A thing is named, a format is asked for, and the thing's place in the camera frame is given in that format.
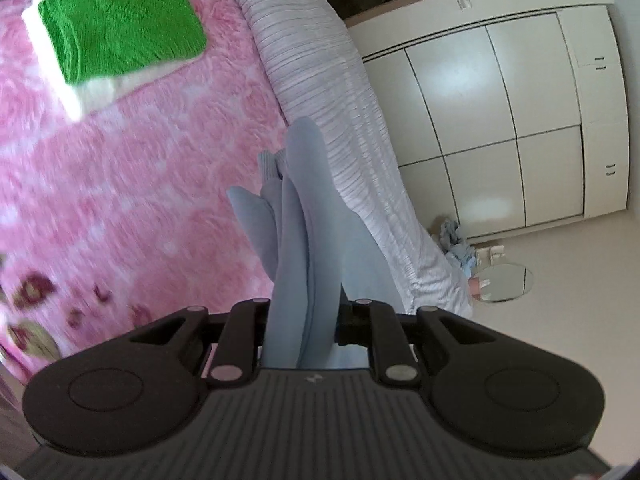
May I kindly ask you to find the light blue garment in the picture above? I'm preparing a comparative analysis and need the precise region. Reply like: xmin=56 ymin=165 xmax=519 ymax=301
xmin=228 ymin=118 xmax=404 ymax=370

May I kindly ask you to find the crumpled blue clothes pile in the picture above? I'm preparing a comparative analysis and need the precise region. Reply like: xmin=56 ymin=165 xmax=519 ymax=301
xmin=432 ymin=217 xmax=477 ymax=278

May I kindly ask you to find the round floor mirror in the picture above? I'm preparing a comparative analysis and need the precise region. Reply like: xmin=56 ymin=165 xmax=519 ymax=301
xmin=471 ymin=262 xmax=534 ymax=304

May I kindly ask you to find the pink floral blanket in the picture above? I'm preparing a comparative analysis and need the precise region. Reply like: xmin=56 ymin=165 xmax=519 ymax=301
xmin=1 ymin=0 xmax=286 ymax=382

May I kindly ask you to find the white wardrobe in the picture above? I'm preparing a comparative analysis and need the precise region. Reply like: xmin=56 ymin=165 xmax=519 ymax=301
xmin=347 ymin=0 xmax=629 ymax=240

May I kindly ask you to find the lilac striped quilt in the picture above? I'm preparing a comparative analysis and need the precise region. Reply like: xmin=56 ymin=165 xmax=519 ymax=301
xmin=235 ymin=0 xmax=473 ymax=318

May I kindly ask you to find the white folded garment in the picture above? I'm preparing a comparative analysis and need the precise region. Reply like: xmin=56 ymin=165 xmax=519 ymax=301
xmin=22 ymin=0 xmax=202 ymax=122

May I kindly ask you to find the green knitted sweater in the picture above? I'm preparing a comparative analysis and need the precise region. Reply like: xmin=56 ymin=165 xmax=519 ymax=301
xmin=37 ymin=0 xmax=207 ymax=84

